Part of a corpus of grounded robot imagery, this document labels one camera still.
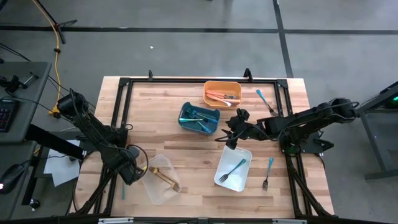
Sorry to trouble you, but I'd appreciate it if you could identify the grey desk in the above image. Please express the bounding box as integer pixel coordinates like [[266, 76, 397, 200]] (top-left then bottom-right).
[[0, 139, 43, 220], [0, 61, 52, 144]]

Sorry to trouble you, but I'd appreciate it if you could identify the black backlit keyboard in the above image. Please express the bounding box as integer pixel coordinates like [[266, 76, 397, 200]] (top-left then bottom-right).
[[0, 98, 17, 134]]

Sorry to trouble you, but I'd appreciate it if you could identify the clear plastic bin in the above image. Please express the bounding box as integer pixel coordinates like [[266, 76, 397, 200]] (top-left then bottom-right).
[[141, 154, 182, 206]]

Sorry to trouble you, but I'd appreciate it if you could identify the white plastic bin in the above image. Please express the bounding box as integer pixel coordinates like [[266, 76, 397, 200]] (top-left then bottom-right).
[[213, 145, 253, 193]]

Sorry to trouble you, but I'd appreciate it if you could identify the black tripod stand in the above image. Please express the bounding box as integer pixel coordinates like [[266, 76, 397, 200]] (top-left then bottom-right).
[[30, 0, 78, 45]]

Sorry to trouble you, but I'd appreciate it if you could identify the teal iridescent fork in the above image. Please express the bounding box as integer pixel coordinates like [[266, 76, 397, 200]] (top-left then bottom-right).
[[185, 108, 218, 124]]

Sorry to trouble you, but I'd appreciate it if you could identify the orange plastic bin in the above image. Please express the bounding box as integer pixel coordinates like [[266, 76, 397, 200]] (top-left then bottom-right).
[[203, 80, 243, 110]]

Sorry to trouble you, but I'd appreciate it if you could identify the pink handled utensil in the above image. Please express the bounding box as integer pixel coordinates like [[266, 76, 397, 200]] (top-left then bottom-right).
[[206, 90, 241, 100], [205, 93, 241, 103], [206, 95, 233, 107]]

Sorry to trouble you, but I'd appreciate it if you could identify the black aluminium table frame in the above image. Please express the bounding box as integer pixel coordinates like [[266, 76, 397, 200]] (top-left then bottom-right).
[[70, 76, 335, 218]]

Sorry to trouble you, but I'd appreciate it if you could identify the yellow cable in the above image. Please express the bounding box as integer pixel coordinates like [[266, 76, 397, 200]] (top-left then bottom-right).
[[30, 0, 63, 115]]

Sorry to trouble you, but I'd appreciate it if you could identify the dark metal stand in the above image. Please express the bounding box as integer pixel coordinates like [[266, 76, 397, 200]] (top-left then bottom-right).
[[360, 80, 398, 181]]

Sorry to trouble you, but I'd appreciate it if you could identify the blue metallic utensil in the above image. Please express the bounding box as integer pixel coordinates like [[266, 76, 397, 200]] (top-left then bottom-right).
[[197, 120, 213, 134]]

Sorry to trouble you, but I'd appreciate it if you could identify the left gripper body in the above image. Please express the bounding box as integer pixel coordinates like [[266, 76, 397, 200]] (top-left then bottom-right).
[[119, 146, 142, 185]]

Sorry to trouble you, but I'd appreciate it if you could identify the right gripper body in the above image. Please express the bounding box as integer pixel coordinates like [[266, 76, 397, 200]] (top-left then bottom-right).
[[226, 108, 265, 150]]

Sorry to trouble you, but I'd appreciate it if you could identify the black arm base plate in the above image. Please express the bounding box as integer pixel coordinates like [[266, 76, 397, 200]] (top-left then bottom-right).
[[80, 127, 129, 152], [278, 129, 335, 156]]

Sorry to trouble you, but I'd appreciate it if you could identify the silver metal bracket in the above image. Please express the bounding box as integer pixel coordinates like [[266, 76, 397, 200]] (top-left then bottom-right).
[[98, 217, 134, 224], [272, 218, 308, 224]]

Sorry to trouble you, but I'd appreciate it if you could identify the black desk leg bar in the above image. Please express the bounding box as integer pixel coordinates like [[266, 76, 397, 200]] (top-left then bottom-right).
[[26, 123, 85, 161]]

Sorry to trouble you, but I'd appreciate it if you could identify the black clamp device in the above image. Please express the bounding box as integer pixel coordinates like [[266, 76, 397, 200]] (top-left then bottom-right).
[[0, 72, 40, 94]]

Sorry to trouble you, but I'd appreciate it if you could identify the teal plastic bin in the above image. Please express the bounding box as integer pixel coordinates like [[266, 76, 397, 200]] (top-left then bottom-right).
[[177, 101, 221, 136]]

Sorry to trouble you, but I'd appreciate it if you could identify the black computer mouse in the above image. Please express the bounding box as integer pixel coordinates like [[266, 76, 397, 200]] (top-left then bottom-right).
[[0, 164, 25, 194]]

